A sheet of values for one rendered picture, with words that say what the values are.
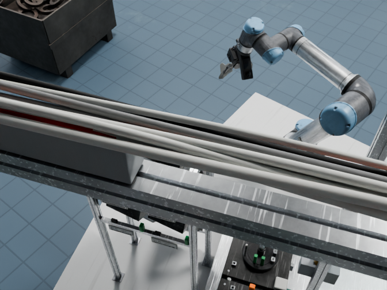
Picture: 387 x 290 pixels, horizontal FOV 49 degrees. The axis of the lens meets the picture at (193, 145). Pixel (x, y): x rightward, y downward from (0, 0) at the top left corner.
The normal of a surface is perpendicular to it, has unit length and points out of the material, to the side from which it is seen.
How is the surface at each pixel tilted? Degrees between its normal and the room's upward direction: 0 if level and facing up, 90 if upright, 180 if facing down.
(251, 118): 0
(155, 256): 0
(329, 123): 84
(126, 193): 90
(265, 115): 0
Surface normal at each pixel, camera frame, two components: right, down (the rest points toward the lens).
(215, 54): -0.01, -0.66
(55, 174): -0.31, 0.71
